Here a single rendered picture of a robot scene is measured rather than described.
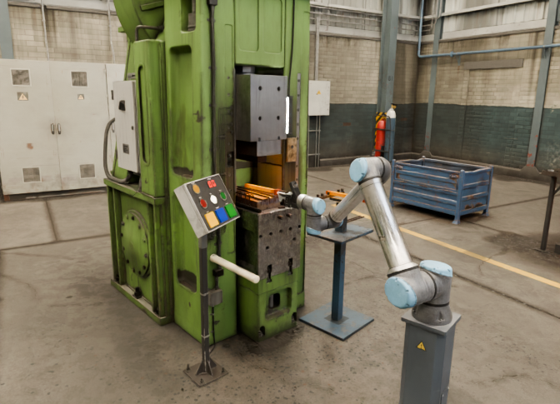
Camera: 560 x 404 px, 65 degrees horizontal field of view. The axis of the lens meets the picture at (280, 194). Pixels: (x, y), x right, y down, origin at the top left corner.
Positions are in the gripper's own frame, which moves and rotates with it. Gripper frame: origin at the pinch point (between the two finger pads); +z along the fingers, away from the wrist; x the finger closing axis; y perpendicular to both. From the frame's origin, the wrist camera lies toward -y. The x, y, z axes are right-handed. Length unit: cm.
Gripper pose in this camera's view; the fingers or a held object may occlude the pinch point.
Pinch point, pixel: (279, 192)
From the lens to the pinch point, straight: 280.9
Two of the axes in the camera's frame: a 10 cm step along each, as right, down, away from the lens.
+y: -0.3, 9.7, 2.3
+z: -6.6, -1.9, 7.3
